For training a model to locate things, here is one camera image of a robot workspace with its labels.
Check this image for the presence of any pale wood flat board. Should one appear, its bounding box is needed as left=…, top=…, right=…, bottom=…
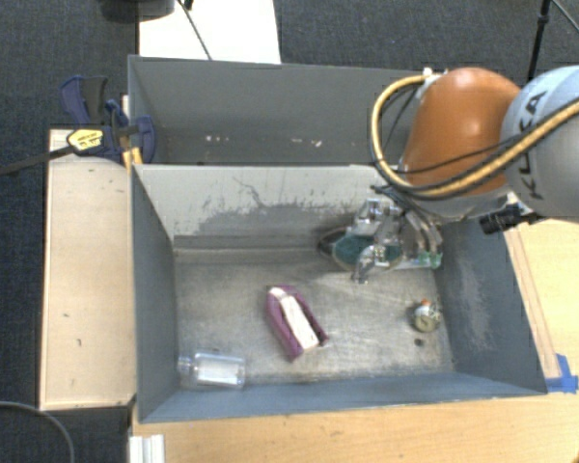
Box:
left=39, top=127, right=138, bottom=411

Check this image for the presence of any dark green round sponge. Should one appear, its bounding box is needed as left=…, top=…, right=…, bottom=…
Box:
left=317, top=228, right=402, bottom=273

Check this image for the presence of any grey metal bin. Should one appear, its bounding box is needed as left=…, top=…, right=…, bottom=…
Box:
left=126, top=54, right=549, bottom=425

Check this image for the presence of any purple and pale wood block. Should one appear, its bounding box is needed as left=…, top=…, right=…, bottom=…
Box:
left=263, top=284, right=330, bottom=364

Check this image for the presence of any clear plastic bottle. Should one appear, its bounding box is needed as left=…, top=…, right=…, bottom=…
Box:
left=176, top=351, right=248, bottom=391

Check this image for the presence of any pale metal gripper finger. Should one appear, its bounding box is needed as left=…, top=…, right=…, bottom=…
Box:
left=350, top=245, right=387, bottom=285
left=345, top=199, right=386, bottom=240

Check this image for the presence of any black cylinder on white bracket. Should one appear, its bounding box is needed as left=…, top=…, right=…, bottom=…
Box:
left=479, top=204, right=538, bottom=235

